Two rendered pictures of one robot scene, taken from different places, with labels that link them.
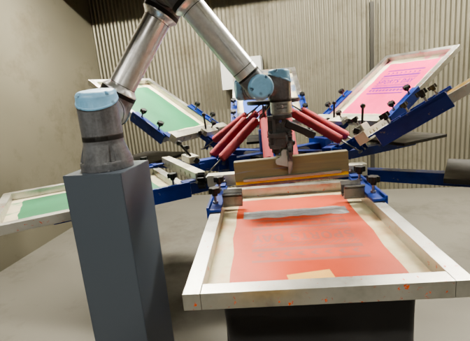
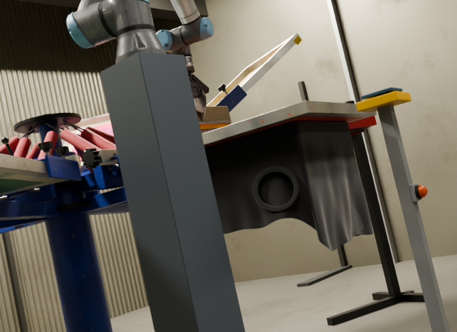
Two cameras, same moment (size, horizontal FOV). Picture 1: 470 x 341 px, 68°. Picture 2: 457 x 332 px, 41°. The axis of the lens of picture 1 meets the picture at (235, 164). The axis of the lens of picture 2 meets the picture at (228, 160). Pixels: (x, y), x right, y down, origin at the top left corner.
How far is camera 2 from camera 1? 1.98 m
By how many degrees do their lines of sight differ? 63
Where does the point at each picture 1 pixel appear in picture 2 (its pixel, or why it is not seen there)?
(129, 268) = (199, 147)
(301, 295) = (339, 107)
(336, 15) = not seen: outside the picture
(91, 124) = (147, 12)
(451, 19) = not seen: hidden behind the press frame
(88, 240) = (164, 118)
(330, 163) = (221, 115)
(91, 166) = (156, 47)
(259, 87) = (209, 26)
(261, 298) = (329, 106)
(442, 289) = not seen: hidden behind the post
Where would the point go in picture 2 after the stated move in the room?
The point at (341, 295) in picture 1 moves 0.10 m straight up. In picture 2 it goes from (349, 109) to (342, 80)
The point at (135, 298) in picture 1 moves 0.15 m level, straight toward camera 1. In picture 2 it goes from (207, 179) to (257, 168)
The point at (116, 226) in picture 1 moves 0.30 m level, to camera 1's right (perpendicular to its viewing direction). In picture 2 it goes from (185, 103) to (235, 107)
